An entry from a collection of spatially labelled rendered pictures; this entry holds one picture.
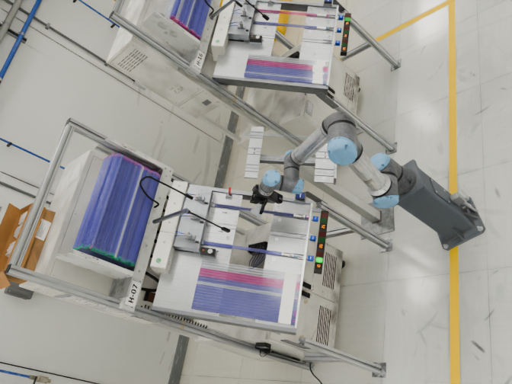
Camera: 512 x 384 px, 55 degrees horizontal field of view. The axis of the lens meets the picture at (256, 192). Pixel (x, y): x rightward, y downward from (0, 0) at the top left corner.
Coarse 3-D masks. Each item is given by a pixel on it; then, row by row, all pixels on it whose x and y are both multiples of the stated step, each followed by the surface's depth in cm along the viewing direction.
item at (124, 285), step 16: (64, 128) 237; (64, 144) 233; (112, 144) 249; (144, 160) 258; (48, 176) 224; (48, 192) 222; (304, 192) 266; (32, 208) 218; (32, 224) 215; (144, 240) 242; (16, 256) 207; (64, 256) 221; (80, 256) 218; (96, 272) 237; (112, 272) 232; (128, 272) 232; (112, 288) 244; (128, 288) 231; (128, 304) 232; (384, 368) 272
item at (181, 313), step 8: (160, 312) 245; (168, 312) 242; (176, 312) 240; (184, 312) 240; (192, 312) 240; (208, 320) 242; (216, 320) 238; (224, 320) 238; (232, 320) 237; (240, 320) 237; (256, 328) 240; (264, 328) 237; (272, 328) 235; (280, 328) 235; (288, 328) 235
